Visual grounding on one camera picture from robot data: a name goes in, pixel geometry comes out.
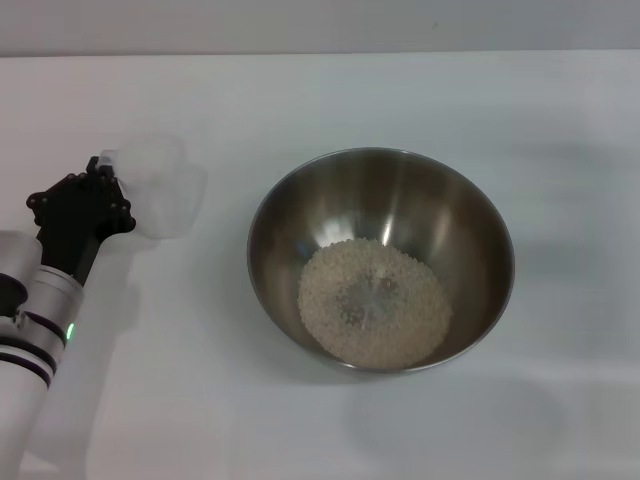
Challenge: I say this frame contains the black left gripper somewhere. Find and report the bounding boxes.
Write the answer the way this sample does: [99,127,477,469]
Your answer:
[26,155,138,284]

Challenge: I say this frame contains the clear plastic measuring cup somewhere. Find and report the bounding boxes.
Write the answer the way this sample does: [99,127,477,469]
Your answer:
[98,131,209,241]

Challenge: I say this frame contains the white rice grains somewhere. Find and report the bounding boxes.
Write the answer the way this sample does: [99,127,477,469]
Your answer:
[298,239,454,367]

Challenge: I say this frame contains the stainless steel mixing bowl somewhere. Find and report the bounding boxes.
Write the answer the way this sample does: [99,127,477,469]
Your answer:
[246,146,516,384]

